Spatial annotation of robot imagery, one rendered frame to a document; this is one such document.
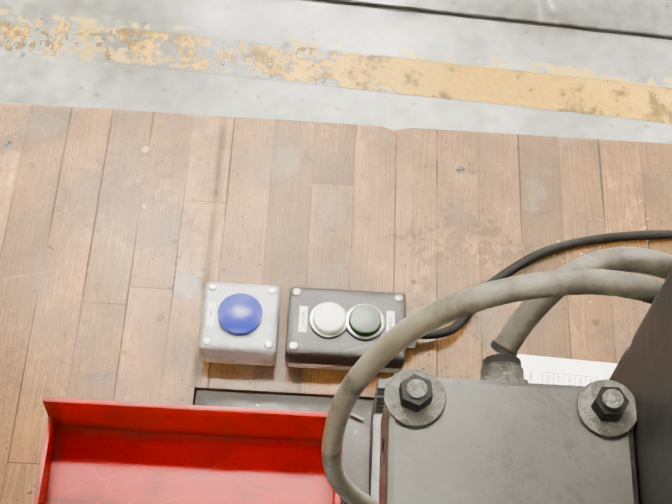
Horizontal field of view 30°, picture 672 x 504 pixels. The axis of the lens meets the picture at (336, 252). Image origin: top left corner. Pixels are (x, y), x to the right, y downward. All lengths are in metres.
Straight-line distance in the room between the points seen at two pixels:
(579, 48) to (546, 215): 1.35
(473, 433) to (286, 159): 0.81
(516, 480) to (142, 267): 0.77
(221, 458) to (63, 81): 1.47
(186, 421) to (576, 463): 0.65
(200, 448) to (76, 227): 0.26
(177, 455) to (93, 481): 0.07
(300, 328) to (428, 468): 0.67
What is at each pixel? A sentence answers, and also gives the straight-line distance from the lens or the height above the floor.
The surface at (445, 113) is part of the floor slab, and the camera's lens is 2.42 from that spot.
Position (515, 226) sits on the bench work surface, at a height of 0.90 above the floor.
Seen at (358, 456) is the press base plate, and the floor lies 0.90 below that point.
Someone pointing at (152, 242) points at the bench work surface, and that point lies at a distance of 1.20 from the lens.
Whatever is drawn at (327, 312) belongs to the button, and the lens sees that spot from 1.11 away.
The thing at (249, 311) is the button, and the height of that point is 0.94.
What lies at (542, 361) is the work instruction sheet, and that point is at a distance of 1.16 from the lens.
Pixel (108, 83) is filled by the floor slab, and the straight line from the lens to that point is 2.45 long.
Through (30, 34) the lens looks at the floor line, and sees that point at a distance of 2.55.
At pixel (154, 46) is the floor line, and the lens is 2.50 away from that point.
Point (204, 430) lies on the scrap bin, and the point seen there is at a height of 0.92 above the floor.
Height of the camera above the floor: 1.93
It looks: 60 degrees down
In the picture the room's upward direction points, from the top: 5 degrees clockwise
